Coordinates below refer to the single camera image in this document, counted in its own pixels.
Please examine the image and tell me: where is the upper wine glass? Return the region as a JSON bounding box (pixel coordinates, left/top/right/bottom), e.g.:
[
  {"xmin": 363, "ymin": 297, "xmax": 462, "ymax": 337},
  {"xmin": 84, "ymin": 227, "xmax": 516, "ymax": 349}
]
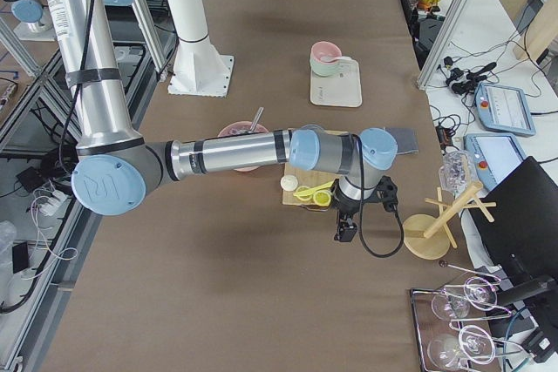
[{"xmin": 431, "ymin": 276, "xmax": 497, "ymax": 321}]

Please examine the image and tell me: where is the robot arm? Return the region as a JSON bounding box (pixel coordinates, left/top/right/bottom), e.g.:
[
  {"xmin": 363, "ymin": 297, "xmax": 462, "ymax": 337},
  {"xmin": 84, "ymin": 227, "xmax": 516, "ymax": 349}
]
[{"xmin": 47, "ymin": 0, "xmax": 398, "ymax": 242}]

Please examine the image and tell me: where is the wooden mug tree stand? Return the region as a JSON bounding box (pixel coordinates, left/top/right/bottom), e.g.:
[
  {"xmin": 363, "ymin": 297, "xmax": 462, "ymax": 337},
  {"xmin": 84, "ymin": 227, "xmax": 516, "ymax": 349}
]
[{"xmin": 403, "ymin": 180, "xmax": 497, "ymax": 260}]

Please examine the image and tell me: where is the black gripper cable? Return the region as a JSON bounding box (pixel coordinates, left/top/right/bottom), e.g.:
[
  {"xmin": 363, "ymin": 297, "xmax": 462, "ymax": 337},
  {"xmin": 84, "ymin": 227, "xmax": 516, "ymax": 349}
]
[{"xmin": 350, "ymin": 134, "xmax": 405, "ymax": 258}]

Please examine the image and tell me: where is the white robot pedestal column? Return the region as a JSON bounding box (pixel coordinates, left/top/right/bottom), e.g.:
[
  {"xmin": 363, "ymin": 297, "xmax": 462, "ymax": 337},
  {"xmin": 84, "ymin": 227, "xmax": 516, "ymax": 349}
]
[{"xmin": 167, "ymin": 0, "xmax": 234, "ymax": 98}]

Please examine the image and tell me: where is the green bowl stack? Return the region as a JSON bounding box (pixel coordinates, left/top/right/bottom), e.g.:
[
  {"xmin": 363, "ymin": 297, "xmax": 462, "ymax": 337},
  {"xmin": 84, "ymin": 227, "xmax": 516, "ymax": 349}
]
[{"xmin": 310, "ymin": 57, "xmax": 340, "ymax": 77}]

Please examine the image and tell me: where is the lemon slice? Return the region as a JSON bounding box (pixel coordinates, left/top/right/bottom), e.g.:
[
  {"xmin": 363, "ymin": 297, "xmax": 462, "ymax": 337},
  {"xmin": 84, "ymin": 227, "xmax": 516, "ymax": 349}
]
[
  {"xmin": 297, "ymin": 194, "xmax": 312, "ymax": 203},
  {"xmin": 312, "ymin": 189, "xmax": 332, "ymax": 207}
]

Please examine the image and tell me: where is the clear glass mug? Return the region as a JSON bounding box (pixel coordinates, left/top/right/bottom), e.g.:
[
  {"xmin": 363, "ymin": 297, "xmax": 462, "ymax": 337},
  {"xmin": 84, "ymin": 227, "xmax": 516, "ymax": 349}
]
[{"xmin": 439, "ymin": 151, "xmax": 478, "ymax": 195}]

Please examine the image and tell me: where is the white ceramic spoon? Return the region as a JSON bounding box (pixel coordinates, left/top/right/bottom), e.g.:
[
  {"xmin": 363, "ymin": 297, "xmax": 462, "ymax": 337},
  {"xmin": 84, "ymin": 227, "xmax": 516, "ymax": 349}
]
[{"xmin": 319, "ymin": 55, "xmax": 352, "ymax": 63}]

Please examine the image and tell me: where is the grey folded cloth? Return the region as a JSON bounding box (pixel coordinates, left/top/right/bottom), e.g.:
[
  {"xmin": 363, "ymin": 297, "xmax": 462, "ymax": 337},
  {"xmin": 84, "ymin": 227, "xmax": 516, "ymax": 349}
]
[{"xmin": 384, "ymin": 127, "xmax": 419, "ymax": 155}]

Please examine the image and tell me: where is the black monitor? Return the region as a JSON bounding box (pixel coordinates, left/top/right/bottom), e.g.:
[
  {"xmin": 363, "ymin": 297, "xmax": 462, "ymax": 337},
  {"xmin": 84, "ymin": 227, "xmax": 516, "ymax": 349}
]
[{"xmin": 471, "ymin": 156, "xmax": 557, "ymax": 279}]

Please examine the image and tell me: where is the yellow plastic knife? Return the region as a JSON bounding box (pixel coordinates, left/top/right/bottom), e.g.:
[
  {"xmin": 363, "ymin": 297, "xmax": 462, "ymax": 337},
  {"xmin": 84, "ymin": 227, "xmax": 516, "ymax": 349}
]
[{"xmin": 293, "ymin": 180, "xmax": 334, "ymax": 199}]

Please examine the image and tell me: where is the teach pendant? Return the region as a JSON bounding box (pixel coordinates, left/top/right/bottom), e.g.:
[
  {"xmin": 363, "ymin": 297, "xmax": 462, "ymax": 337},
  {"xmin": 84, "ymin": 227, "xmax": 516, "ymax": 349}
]
[
  {"xmin": 464, "ymin": 132, "xmax": 527, "ymax": 191},
  {"xmin": 475, "ymin": 82, "xmax": 536, "ymax": 137}
]

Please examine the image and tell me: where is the lower teach pendant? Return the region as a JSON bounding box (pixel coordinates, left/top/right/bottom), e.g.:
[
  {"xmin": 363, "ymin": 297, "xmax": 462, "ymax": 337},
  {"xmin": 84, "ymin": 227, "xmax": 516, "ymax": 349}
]
[{"xmin": 464, "ymin": 132, "xmax": 527, "ymax": 191}]

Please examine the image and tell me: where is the white garlic bulb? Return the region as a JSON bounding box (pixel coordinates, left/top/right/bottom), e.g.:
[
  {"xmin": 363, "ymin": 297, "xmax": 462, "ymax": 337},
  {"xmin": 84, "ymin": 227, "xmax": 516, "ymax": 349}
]
[{"xmin": 280, "ymin": 174, "xmax": 299, "ymax": 192}]

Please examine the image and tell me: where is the small pink bowl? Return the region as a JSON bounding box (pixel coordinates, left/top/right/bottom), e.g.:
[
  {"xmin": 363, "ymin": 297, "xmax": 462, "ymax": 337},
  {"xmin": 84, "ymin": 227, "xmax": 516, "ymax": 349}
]
[{"xmin": 310, "ymin": 41, "xmax": 342, "ymax": 63}]

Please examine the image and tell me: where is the lower lemon slice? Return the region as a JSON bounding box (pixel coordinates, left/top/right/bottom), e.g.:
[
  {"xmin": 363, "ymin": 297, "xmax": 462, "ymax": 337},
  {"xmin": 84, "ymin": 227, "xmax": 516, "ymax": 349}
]
[{"xmin": 297, "ymin": 194, "xmax": 312, "ymax": 203}]

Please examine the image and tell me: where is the wine glass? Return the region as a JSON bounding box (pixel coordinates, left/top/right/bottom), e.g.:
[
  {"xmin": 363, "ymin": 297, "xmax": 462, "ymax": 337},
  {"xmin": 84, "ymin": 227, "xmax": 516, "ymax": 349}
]
[
  {"xmin": 431, "ymin": 276, "xmax": 497, "ymax": 321},
  {"xmin": 427, "ymin": 325, "xmax": 495, "ymax": 371}
]

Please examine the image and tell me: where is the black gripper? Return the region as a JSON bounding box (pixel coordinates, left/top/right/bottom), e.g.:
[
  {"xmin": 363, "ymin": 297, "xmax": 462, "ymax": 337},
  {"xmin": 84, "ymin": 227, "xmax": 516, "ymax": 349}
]
[{"xmin": 331, "ymin": 176, "xmax": 397, "ymax": 242}]

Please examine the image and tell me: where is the wooden cutting board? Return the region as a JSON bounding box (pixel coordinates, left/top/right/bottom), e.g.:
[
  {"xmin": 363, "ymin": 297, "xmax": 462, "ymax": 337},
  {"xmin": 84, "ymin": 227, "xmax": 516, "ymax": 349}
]
[{"xmin": 282, "ymin": 127, "xmax": 352, "ymax": 206}]

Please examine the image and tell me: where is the cream serving tray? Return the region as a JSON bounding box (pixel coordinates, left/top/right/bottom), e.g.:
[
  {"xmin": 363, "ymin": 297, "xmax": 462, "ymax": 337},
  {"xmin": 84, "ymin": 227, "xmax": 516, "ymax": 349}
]
[{"xmin": 310, "ymin": 60, "xmax": 363, "ymax": 108}]

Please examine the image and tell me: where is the lower wine glass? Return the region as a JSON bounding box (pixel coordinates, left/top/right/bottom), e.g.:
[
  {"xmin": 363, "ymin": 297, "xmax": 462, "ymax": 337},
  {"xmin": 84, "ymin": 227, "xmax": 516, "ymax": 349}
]
[{"xmin": 427, "ymin": 325, "xmax": 495, "ymax": 371}]

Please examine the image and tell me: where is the upper teach pendant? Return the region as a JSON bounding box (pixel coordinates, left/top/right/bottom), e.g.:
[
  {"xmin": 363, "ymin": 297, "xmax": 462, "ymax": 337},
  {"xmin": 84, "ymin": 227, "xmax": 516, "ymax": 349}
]
[{"xmin": 475, "ymin": 82, "xmax": 536, "ymax": 137}]

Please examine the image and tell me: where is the large pink ice bowl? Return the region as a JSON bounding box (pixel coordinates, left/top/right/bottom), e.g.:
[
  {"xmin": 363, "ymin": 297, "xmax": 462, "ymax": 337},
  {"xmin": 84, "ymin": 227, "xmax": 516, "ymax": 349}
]
[{"xmin": 217, "ymin": 121, "xmax": 271, "ymax": 172}]

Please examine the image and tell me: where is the upper lemon slice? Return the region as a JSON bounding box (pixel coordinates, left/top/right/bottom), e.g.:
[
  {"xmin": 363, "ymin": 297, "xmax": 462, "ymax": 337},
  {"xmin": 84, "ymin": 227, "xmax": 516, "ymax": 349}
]
[{"xmin": 312, "ymin": 189, "xmax": 332, "ymax": 207}]

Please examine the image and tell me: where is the wire glass rack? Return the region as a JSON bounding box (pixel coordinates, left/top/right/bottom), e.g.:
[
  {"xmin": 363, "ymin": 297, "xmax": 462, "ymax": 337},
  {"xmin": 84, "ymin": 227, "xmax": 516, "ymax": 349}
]
[{"xmin": 410, "ymin": 260, "xmax": 524, "ymax": 371}]

